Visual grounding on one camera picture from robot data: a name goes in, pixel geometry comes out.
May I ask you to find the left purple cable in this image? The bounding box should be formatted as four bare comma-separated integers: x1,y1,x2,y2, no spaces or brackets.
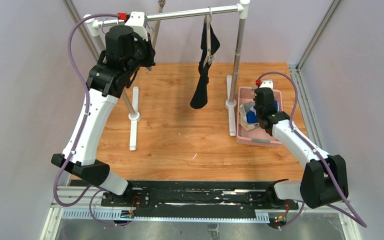
52,13,137,228

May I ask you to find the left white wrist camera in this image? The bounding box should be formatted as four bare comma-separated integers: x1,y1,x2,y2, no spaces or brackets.
117,11,149,42

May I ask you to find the white clothes rack frame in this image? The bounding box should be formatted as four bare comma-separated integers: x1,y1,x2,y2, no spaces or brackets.
82,0,250,137

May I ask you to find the grey beige underwear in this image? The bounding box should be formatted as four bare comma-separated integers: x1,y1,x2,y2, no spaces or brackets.
238,102,258,131

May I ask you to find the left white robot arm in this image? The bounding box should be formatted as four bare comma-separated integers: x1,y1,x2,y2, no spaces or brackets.
51,25,155,199

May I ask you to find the blue white underwear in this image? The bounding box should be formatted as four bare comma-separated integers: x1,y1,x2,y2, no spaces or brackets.
246,101,280,124

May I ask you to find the pink plastic basket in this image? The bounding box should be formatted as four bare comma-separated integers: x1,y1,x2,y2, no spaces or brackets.
236,86,282,148

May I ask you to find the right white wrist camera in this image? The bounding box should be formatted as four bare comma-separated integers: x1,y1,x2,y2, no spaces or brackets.
255,79,274,90

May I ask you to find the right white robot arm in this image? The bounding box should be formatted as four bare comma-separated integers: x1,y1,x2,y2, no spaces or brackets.
254,87,349,209

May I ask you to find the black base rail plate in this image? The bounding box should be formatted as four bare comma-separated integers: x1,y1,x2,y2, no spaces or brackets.
100,180,299,220

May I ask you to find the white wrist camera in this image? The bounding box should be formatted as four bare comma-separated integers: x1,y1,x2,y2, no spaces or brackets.
117,11,149,42
255,79,274,90

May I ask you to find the beige hanger of black underwear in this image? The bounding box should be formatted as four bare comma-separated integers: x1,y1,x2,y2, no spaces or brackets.
204,7,215,66

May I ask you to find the beige hanger of blue underwear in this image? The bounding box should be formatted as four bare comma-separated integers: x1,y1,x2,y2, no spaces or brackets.
150,0,166,48

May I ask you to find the black underwear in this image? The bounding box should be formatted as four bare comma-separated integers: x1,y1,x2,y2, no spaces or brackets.
190,22,211,109

